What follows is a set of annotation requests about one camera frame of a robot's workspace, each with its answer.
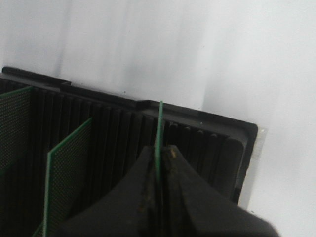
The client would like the green perforated board far left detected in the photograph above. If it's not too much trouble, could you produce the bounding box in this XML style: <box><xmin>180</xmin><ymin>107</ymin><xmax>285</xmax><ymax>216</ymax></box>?
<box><xmin>0</xmin><ymin>86</ymin><xmax>33</xmax><ymax>175</ymax></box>

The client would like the black slotted board rack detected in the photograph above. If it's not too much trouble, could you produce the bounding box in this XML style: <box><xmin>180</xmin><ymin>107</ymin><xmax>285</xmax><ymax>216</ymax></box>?
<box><xmin>0</xmin><ymin>66</ymin><xmax>258</xmax><ymax>237</ymax></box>

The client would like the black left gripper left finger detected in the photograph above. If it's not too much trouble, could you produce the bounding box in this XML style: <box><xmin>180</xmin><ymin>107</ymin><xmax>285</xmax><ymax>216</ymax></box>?
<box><xmin>58</xmin><ymin>146</ymin><xmax>158</xmax><ymax>237</ymax></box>

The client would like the green circuit board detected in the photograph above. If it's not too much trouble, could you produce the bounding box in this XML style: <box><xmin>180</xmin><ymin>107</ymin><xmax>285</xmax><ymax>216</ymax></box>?
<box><xmin>154</xmin><ymin>101</ymin><xmax>163</xmax><ymax>237</ymax></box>

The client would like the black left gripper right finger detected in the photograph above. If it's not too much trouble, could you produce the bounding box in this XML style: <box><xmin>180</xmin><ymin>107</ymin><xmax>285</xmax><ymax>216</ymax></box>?
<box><xmin>161</xmin><ymin>145</ymin><xmax>278</xmax><ymax>237</ymax></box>

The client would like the green perforated board in rack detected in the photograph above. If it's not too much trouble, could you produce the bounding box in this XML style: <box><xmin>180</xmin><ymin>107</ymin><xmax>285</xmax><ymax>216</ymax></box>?
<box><xmin>33</xmin><ymin>118</ymin><xmax>92</xmax><ymax>237</ymax></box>

